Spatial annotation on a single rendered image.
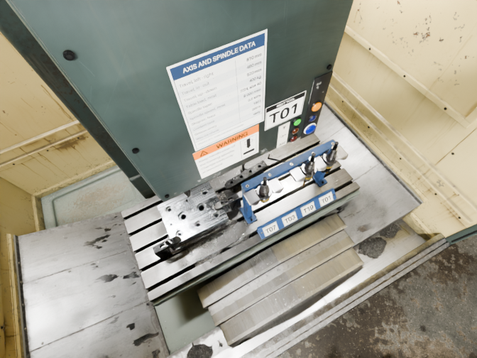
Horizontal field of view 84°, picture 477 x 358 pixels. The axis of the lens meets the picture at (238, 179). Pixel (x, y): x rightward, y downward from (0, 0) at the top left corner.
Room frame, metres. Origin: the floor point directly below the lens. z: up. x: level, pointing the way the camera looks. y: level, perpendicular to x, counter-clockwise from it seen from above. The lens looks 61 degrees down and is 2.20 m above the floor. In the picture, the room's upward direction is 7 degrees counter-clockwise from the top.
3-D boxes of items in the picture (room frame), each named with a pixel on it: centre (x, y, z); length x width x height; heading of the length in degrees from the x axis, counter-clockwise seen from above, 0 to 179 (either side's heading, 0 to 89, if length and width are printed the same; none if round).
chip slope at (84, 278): (0.26, 0.77, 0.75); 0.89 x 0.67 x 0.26; 21
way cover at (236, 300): (0.21, -0.18, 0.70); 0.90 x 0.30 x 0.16; 111
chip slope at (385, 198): (0.75, -0.46, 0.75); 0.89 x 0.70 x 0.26; 21
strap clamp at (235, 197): (0.55, 0.07, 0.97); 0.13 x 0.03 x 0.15; 111
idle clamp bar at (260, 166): (0.71, -0.04, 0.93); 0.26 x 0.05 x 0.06; 116
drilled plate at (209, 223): (0.52, 0.25, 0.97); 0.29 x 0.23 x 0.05; 111
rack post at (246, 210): (0.50, -0.03, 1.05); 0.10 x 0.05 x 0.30; 21
